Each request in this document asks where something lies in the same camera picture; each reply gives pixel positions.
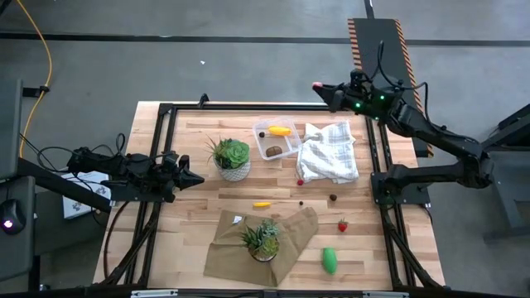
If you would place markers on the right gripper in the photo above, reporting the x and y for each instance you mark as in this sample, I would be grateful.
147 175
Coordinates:
356 97

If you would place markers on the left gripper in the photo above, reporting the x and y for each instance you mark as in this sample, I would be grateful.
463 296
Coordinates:
172 176

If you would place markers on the brown toy kiwi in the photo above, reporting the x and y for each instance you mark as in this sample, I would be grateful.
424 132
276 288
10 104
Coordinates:
273 151

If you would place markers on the red toy cherry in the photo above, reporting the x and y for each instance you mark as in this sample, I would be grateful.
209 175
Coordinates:
300 182

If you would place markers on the dark toy blackberry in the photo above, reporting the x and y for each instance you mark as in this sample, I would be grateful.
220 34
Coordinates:
333 197

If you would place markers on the red toy strawberry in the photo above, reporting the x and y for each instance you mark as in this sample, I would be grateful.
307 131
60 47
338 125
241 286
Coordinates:
342 226

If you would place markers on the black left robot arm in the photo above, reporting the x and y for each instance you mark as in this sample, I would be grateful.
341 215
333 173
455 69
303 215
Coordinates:
107 163

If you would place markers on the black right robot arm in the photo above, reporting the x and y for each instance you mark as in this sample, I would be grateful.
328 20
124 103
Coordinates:
430 132

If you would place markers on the clear plastic tupperware container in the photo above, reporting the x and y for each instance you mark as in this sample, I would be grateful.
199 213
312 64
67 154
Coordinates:
290 151

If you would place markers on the succulent in white patterned pot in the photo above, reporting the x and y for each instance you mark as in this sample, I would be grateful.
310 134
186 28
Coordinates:
234 155

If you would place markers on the white checked dish towel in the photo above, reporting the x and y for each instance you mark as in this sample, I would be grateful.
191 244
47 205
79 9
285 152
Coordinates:
327 157

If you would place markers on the white paper tag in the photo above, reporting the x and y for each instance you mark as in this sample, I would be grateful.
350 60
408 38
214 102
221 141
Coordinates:
237 219

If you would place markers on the black mat with striped edges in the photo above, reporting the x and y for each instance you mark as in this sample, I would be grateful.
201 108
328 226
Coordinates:
381 37

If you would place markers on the small yellow toy banana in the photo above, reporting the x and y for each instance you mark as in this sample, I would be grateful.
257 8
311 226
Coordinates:
262 204

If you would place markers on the tan cloth napkin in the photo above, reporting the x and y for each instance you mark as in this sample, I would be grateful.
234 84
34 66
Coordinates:
225 260

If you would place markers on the succulents in black pot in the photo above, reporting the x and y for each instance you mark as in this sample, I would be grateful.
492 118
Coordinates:
261 244

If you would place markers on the white printed booklet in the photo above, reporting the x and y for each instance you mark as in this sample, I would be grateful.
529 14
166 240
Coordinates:
80 205

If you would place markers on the black diagonal beam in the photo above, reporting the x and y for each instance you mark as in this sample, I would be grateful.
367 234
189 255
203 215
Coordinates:
54 180

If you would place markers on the green toy cucumber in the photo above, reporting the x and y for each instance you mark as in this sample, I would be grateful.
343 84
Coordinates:
329 260

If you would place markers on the black computer mouse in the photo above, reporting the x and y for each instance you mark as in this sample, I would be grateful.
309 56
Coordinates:
12 215

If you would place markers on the grey panel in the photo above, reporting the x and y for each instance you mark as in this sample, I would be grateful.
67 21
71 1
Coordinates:
10 128

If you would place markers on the grey desk surface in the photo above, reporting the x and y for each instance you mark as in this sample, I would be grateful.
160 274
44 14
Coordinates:
18 256

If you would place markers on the black side table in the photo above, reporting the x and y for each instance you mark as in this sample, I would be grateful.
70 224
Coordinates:
509 182

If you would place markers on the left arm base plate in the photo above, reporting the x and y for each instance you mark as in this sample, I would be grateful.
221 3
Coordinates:
132 196

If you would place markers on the black aluminium table frame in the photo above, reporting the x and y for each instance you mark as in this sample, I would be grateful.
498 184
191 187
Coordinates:
269 107

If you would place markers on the black rig rail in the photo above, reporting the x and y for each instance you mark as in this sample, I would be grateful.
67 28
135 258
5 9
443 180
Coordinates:
227 294

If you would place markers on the black floor bracket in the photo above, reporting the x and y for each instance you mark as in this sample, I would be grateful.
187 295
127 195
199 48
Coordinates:
31 92

